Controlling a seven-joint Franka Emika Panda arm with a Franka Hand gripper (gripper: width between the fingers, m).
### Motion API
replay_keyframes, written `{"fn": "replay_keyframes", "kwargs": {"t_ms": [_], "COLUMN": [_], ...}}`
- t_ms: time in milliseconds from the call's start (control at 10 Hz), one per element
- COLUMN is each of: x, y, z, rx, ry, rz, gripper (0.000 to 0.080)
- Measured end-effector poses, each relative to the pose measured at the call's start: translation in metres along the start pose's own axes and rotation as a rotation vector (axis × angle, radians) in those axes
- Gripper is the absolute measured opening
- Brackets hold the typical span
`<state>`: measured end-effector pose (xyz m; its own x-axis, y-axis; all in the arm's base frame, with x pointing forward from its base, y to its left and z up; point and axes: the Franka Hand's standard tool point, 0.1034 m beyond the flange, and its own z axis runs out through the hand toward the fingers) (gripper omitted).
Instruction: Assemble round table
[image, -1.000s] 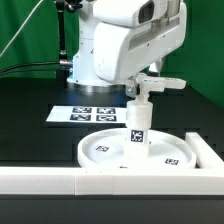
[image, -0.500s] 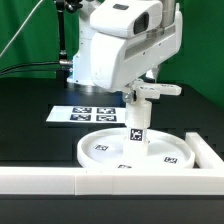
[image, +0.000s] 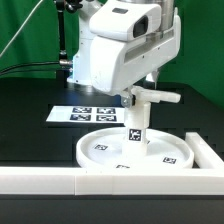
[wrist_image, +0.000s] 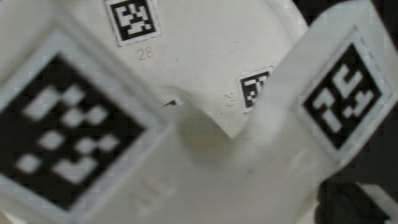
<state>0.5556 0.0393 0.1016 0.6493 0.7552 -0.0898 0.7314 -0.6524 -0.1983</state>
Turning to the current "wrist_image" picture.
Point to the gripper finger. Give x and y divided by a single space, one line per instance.
357 202

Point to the white cross-shaped table base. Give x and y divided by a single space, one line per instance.
115 160

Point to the white round table top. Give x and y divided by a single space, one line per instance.
200 46

